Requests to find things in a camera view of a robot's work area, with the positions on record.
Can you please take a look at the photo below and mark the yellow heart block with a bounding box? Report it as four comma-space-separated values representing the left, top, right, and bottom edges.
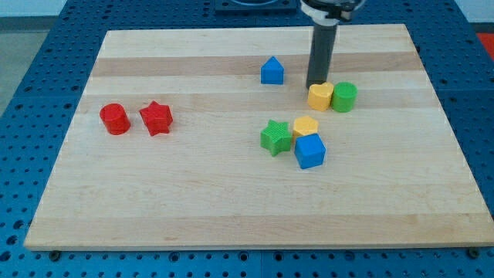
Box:
307, 82, 334, 111

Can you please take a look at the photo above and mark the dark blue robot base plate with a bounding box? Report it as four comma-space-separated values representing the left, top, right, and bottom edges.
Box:
215, 0, 299, 14

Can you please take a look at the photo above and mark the red star block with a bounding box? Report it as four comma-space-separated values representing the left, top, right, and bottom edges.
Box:
139, 100, 173, 136

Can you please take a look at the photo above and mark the green star block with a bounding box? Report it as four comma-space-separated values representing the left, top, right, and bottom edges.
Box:
260, 120, 292, 157

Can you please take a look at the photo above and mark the blue cube block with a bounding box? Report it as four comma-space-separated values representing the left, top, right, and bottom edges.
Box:
294, 133, 327, 169

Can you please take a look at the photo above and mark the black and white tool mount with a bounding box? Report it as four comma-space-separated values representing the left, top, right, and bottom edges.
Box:
299, 0, 367, 27

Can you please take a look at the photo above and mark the red cylinder block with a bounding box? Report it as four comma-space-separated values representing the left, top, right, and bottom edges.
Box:
100, 103, 130, 135

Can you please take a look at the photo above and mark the yellow hexagon block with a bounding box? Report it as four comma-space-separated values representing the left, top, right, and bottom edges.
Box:
293, 116, 319, 141

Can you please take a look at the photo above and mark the blue pentagon house block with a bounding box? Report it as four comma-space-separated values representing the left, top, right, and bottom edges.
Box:
260, 56, 284, 85

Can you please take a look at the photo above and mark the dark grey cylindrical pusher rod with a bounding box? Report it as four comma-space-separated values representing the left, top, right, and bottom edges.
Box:
306, 19, 339, 89

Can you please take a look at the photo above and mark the green cylinder block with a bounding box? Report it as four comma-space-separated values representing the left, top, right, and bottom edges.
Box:
331, 82, 358, 113

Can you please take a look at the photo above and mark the wooden board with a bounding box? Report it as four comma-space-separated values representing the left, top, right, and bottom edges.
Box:
24, 24, 493, 251

